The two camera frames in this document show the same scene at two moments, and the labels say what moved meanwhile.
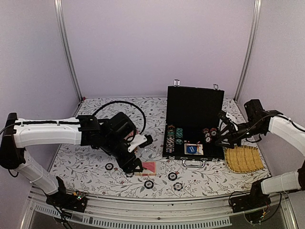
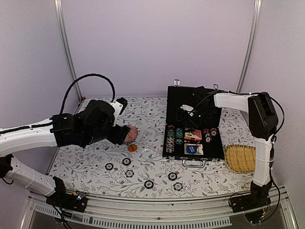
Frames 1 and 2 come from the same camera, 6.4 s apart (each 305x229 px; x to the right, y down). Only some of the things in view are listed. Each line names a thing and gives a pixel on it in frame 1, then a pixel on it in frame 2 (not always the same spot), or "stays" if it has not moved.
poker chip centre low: [148, 184] stays
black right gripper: [236, 140] → [190, 122]
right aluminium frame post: [257, 17] stays
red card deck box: [149, 169] → [196, 135]
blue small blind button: [191, 149] stays
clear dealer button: [147, 152] stays
